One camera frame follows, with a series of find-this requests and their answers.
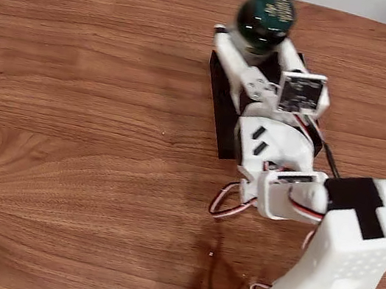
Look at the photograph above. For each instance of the shallow black box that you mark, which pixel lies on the shallow black box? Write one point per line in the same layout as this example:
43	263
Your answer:
221	112

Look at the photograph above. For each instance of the dark green pill bottle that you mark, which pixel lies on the dark green pill bottle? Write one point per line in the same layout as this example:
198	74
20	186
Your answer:
266	15

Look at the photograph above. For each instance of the wrist camera board with mount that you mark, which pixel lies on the wrist camera board with mount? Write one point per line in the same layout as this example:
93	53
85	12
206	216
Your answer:
303	93

